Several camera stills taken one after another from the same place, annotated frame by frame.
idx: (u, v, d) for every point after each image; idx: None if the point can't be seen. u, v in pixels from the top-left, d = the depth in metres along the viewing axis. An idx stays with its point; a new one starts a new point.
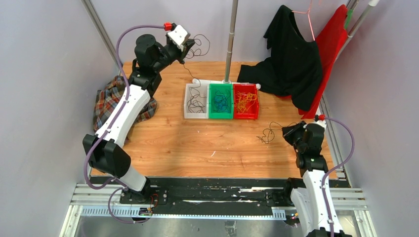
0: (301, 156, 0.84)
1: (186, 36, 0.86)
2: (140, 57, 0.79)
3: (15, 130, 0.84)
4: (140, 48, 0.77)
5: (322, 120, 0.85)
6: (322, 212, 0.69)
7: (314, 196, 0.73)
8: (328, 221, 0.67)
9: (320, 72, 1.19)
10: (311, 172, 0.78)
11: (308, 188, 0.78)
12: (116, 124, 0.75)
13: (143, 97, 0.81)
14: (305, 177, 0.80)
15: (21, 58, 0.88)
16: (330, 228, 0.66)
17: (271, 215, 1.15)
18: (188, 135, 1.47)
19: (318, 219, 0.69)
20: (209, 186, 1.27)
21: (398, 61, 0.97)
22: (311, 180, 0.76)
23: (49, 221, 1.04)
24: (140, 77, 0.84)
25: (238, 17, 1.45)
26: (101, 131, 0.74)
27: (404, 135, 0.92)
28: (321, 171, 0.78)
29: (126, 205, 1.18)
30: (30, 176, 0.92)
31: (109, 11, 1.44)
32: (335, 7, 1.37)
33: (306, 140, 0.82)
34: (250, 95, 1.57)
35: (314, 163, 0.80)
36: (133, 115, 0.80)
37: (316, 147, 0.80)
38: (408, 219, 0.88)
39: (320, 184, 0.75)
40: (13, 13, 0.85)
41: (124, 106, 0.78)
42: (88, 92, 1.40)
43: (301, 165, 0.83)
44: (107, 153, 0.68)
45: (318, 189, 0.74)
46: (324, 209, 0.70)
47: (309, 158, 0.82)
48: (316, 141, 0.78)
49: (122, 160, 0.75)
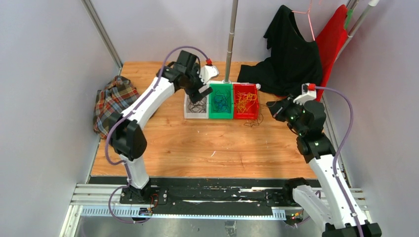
0: (303, 141, 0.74)
1: (217, 74, 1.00)
2: (181, 58, 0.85)
3: (15, 131, 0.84)
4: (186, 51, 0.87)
5: (313, 90, 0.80)
6: (343, 206, 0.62)
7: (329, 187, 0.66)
8: (353, 215, 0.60)
9: (320, 72, 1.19)
10: (321, 159, 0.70)
11: (320, 177, 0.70)
12: (141, 107, 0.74)
13: (170, 88, 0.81)
14: (312, 165, 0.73)
15: (21, 58, 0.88)
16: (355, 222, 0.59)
17: (271, 215, 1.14)
18: (188, 135, 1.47)
19: (341, 215, 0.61)
20: (209, 186, 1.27)
21: (398, 61, 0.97)
22: (322, 169, 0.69)
23: (49, 222, 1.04)
24: (170, 71, 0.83)
25: (238, 17, 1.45)
26: (126, 111, 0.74)
27: (404, 135, 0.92)
28: (329, 155, 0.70)
29: (126, 205, 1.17)
30: (30, 176, 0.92)
31: (109, 11, 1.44)
32: (335, 7, 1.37)
33: (307, 123, 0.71)
34: (250, 95, 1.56)
35: (316, 147, 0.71)
36: (157, 103, 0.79)
37: (319, 128, 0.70)
38: (408, 220, 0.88)
39: (333, 172, 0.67)
40: (13, 13, 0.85)
41: (150, 93, 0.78)
42: (88, 92, 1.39)
43: (305, 150, 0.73)
44: (129, 132, 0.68)
45: (332, 178, 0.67)
46: (346, 201, 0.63)
47: (313, 142, 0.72)
48: (318, 123, 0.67)
49: (140, 142, 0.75)
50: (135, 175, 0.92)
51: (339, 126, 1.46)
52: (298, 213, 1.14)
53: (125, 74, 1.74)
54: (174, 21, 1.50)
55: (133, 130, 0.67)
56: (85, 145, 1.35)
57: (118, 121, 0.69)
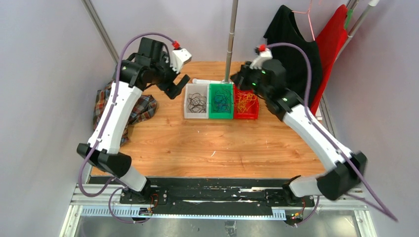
0: (272, 101, 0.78)
1: (190, 57, 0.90)
2: (143, 49, 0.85)
3: (15, 131, 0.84)
4: (146, 44, 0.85)
5: (263, 53, 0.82)
6: (327, 146, 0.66)
7: (311, 135, 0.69)
8: (338, 152, 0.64)
9: (320, 72, 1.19)
10: (293, 112, 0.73)
11: (299, 129, 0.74)
12: (106, 131, 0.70)
13: (131, 95, 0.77)
14: (287, 121, 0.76)
15: (21, 58, 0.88)
16: (343, 158, 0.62)
17: (271, 215, 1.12)
18: (188, 135, 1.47)
19: (329, 156, 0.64)
20: (209, 186, 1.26)
21: (398, 61, 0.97)
22: (298, 120, 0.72)
23: (49, 221, 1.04)
24: (128, 67, 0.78)
25: (238, 17, 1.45)
26: (92, 139, 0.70)
27: (404, 135, 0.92)
28: (298, 105, 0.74)
29: (126, 205, 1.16)
30: (31, 176, 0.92)
31: (109, 11, 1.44)
32: (335, 6, 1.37)
33: (269, 82, 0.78)
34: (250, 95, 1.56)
35: (286, 101, 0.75)
36: (123, 118, 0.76)
37: (281, 83, 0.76)
38: (409, 220, 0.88)
39: (308, 119, 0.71)
40: (13, 14, 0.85)
41: (112, 109, 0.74)
42: (88, 92, 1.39)
43: (276, 110, 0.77)
44: (103, 163, 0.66)
45: (309, 126, 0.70)
46: (327, 142, 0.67)
47: (280, 98, 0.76)
48: (279, 77, 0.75)
49: (121, 162, 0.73)
50: (128, 183, 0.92)
51: (339, 126, 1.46)
52: (298, 213, 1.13)
53: None
54: (174, 21, 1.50)
55: (104, 161, 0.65)
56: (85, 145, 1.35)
57: (88, 154, 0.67)
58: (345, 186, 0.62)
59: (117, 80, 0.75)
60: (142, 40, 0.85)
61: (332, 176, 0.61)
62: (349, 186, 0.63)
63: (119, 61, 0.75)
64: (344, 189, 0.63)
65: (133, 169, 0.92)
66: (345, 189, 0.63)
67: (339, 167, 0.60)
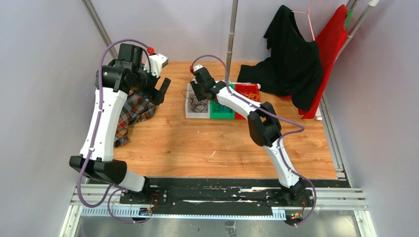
0: (207, 92, 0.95)
1: (168, 59, 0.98)
2: (123, 54, 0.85)
3: (15, 131, 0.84)
4: (125, 49, 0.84)
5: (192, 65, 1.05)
6: (244, 105, 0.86)
7: (234, 101, 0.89)
8: (250, 105, 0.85)
9: (320, 72, 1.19)
10: (220, 92, 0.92)
11: (228, 102, 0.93)
12: (98, 139, 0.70)
13: (118, 100, 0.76)
14: (221, 101, 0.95)
15: (20, 59, 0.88)
16: (254, 108, 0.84)
17: (271, 215, 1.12)
18: (188, 135, 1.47)
19: (246, 111, 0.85)
20: (209, 186, 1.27)
21: (398, 61, 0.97)
22: (223, 96, 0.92)
23: (49, 221, 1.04)
24: (109, 72, 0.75)
25: (238, 17, 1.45)
26: (84, 150, 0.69)
27: (404, 135, 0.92)
28: (224, 87, 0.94)
29: (126, 205, 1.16)
30: (30, 176, 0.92)
31: (109, 11, 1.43)
32: (335, 7, 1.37)
33: (200, 80, 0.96)
34: (251, 95, 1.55)
35: (216, 89, 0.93)
36: (113, 124, 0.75)
37: (209, 77, 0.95)
38: (409, 220, 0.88)
39: (229, 92, 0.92)
40: (12, 14, 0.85)
41: (100, 116, 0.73)
42: (88, 92, 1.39)
43: (212, 96, 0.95)
44: (100, 172, 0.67)
45: (231, 98, 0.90)
46: (243, 102, 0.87)
47: (212, 87, 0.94)
48: (205, 74, 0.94)
49: (115, 169, 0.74)
50: (128, 185, 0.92)
51: (339, 126, 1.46)
52: (298, 213, 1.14)
53: None
54: (174, 21, 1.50)
55: (101, 170, 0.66)
56: None
57: (82, 166, 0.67)
58: (267, 132, 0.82)
59: (101, 86, 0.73)
60: (121, 46, 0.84)
61: (251, 123, 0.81)
62: (271, 131, 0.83)
63: (100, 66, 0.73)
64: (269, 134, 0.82)
65: (130, 174, 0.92)
66: (270, 135, 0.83)
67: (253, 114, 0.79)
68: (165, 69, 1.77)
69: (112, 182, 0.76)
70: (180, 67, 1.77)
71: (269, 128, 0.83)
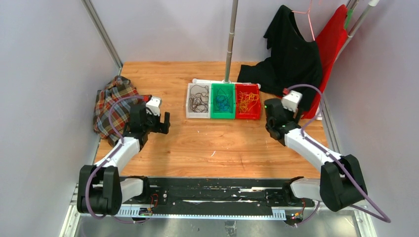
0: (274, 129, 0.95)
1: (161, 100, 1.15)
2: (132, 115, 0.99)
3: (15, 130, 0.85)
4: (134, 110, 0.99)
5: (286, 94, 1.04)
6: (318, 152, 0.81)
7: (307, 147, 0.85)
8: (327, 155, 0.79)
9: (320, 72, 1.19)
10: (289, 133, 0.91)
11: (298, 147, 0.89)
12: (114, 156, 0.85)
13: (135, 144, 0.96)
14: (289, 143, 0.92)
15: (21, 58, 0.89)
16: (331, 159, 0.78)
17: (271, 215, 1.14)
18: (188, 135, 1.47)
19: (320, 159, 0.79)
20: (209, 186, 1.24)
21: (398, 61, 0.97)
22: (293, 138, 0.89)
23: (48, 222, 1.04)
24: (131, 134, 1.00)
25: (238, 17, 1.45)
26: (100, 162, 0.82)
27: (404, 136, 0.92)
28: (296, 129, 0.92)
29: (126, 205, 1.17)
30: (31, 175, 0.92)
31: (109, 12, 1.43)
32: (335, 7, 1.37)
33: (271, 114, 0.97)
34: (252, 95, 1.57)
35: (286, 129, 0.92)
36: (127, 155, 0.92)
37: (282, 114, 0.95)
38: (408, 220, 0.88)
39: (302, 136, 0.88)
40: (13, 14, 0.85)
41: (120, 147, 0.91)
42: (88, 92, 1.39)
43: (278, 136, 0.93)
44: (106, 179, 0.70)
45: (304, 140, 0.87)
46: (319, 150, 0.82)
47: (281, 126, 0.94)
48: (279, 109, 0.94)
49: (117, 192, 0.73)
50: (128, 198, 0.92)
51: (339, 126, 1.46)
52: (298, 213, 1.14)
53: (125, 74, 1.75)
54: (174, 21, 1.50)
55: (110, 175, 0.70)
56: (85, 145, 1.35)
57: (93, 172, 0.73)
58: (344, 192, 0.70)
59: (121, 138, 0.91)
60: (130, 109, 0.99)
61: (326, 177, 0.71)
62: (348, 194, 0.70)
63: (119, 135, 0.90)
64: (345, 197, 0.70)
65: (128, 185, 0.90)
66: (345, 197, 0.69)
67: (329, 167, 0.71)
68: (164, 69, 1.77)
69: (107, 212, 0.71)
70: (180, 68, 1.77)
71: (348, 190, 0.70)
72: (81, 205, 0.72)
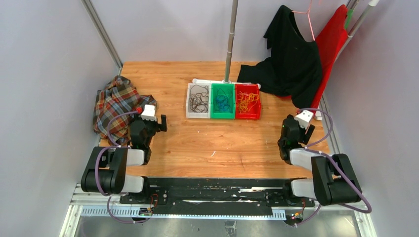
0: (284, 150, 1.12)
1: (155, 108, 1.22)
2: (134, 137, 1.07)
3: (14, 130, 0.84)
4: (135, 133, 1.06)
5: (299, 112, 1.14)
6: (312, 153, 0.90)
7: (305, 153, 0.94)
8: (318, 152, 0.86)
9: (320, 72, 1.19)
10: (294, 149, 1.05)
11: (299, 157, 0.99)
12: None
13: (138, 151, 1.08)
14: (291, 158, 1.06)
15: (20, 58, 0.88)
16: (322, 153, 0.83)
17: (271, 215, 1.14)
18: (188, 135, 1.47)
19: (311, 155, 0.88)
20: (209, 186, 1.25)
21: (398, 61, 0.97)
22: (297, 150, 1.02)
23: (48, 222, 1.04)
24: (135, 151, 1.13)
25: (238, 17, 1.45)
26: None
27: (404, 136, 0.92)
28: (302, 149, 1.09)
29: (126, 205, 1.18)
30: (30, 175, 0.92)
31: (109, 12, 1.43)
32: (335, 7, 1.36)
33: (285, 135, 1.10)
34: (252, 95, 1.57)
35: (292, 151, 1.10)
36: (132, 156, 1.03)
37: (294, 138, 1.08)
38: (409, 220, 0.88)
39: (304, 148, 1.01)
40: (12, 14, 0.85)
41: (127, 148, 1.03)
42: (88, 92, 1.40)
43: (285, 156, 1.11)
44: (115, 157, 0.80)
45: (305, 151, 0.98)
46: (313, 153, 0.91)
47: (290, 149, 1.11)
48: (293, 134, 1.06)
49: (120, 175, 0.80)
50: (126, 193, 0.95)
51: (339, 126, 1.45)
52: (298, 213, 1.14)
53: (125, 74, 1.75)
54: (174, 21, 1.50)
55: (119, 153, 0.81)
56: (85, 145, 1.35)
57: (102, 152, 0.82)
58: (335, 187, 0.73)
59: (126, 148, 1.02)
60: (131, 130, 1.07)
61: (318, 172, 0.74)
62: (340, 192, 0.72)
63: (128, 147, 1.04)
64: (337, 194, 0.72)
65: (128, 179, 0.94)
66: (336, 191, 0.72)
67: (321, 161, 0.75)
68: (164, 69, 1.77)
69: (109, 189, 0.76)
70: (180, 68, 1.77)
71: (341, 189, 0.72)
72: (84, 181, 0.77)
